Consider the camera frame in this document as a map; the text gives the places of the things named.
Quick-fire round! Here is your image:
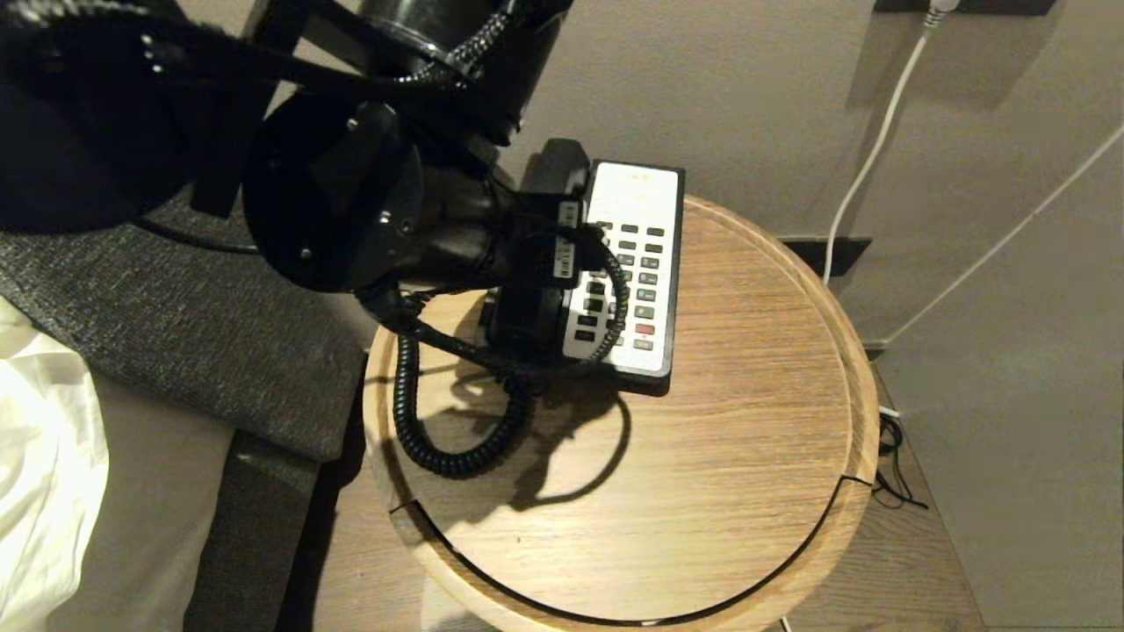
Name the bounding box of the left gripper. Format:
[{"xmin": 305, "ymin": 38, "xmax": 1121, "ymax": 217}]
[{"xmin": 411, "ymin": 169, "xmax": 586, "ymax": 292}]

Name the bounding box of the black phone handset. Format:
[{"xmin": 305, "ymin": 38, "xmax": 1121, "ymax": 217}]
[{"xmin": 481, "ymin": 138, "xmax": 592, "ymax": 363}]

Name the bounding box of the black phone base white keypad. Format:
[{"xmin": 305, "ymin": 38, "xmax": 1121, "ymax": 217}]
[{"xmin": 527, "ymin": 158, "xmax": 687, "ymax": 398}]

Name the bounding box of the round wooden side table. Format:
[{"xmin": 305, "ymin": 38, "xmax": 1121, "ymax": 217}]
[{"xmin": 363, "ymin": 194, "xmax": 882, "ymax": 632}]

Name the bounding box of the white bedding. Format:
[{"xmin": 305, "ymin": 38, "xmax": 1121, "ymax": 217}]
[{"xmin": 0, "ymin": 297, "xmax": 112, "ymax": 632}]

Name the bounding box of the black coiled phone cord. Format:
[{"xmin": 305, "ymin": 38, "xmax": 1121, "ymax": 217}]
[{"xmin": 392, "ymin": 294, "xmax": 537, "ymax": 480}]

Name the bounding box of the black wall socket plate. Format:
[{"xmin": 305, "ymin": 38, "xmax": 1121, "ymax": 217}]
[{"xmin": 776, "ymin": 234, "xmax": 873, "ymax": 279}]

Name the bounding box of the white cable with plug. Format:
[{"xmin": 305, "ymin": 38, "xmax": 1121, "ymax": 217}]
[{"xmin": 822, "ymin": 0, "xmax": 960, "ymax": 287}]

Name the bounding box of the thin black floor cable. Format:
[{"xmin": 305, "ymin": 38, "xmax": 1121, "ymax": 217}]
[{"xmin": 872, "ymin": 411, "xmax": 929, "ymax": 512}]

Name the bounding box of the thin white cable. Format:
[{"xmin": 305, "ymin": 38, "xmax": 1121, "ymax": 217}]
[{"xmin": 878, "ymin": 123, "xmax": 1124, "ymax": 348}]

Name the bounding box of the black wall panel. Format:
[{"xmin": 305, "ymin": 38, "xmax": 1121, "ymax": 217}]
[{"xmin": 873, "ymin": 0, "xmax": 1056, "ymax": 17}]

